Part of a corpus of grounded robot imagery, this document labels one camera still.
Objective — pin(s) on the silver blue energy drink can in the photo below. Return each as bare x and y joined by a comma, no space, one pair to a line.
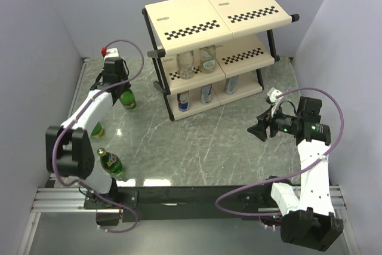
231,84

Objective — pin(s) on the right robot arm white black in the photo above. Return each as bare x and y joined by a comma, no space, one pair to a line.
308,219

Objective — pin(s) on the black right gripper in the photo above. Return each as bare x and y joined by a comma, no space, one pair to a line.
259,129

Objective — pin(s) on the clear Chang soda water bottle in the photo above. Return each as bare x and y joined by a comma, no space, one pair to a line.
185,63

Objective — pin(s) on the beige two-tier shelf black frame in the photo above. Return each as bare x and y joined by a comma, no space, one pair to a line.
242,32

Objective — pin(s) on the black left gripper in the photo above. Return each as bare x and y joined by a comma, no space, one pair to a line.
125,74

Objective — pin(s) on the green glass bottle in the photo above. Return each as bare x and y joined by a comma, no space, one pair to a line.
97,131
127,99
110,162

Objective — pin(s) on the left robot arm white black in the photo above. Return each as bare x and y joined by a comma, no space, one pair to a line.
69,152

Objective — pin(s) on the aluminium rail frame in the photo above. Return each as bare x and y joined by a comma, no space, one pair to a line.
54,198

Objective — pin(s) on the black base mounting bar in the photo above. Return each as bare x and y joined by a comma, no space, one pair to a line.
136,204

